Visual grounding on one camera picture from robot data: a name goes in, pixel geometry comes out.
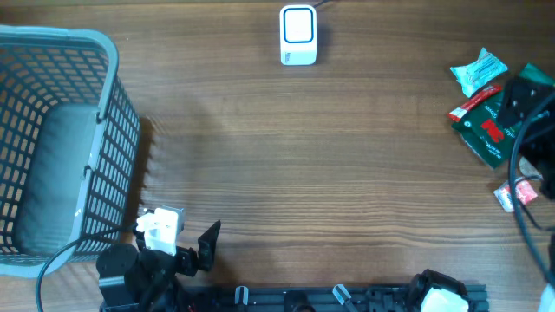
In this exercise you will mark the mint tissue pack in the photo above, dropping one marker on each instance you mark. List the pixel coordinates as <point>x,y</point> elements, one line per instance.
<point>477,74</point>

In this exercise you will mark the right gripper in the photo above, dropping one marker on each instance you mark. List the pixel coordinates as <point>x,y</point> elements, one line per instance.
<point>512,115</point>

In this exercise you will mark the grey plastic mesh basket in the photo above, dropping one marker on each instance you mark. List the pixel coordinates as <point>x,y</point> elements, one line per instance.
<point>69,140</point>

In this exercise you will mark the chicken seasoning jar green lid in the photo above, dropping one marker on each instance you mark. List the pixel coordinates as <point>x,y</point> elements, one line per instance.
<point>528,171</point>

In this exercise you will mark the long red sachet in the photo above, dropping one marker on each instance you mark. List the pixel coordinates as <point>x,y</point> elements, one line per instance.
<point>458,113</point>

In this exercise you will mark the red tissue box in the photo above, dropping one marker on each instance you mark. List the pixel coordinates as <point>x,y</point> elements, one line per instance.
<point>523,190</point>

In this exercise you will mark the green 3M gloves packet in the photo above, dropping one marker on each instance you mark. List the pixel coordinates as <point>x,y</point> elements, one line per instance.
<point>484,135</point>

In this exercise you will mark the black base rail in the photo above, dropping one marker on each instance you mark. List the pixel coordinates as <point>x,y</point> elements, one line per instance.
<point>374,298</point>

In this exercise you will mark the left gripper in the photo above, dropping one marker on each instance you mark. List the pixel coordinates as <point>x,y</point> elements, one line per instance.
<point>188,264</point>

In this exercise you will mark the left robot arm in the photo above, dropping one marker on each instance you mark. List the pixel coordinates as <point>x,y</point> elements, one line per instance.
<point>136,278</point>

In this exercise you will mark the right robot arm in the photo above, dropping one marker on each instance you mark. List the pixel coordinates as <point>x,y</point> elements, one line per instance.
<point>431,291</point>

